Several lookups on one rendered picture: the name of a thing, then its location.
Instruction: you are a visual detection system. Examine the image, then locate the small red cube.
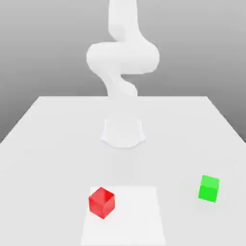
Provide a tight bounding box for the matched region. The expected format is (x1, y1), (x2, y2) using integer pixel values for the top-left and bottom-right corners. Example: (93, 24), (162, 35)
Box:
(88, 186), (116, 220)

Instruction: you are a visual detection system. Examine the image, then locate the small green cube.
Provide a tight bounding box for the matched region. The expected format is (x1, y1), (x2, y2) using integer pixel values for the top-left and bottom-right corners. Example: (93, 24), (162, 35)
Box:
(198, 174), (220, 203)

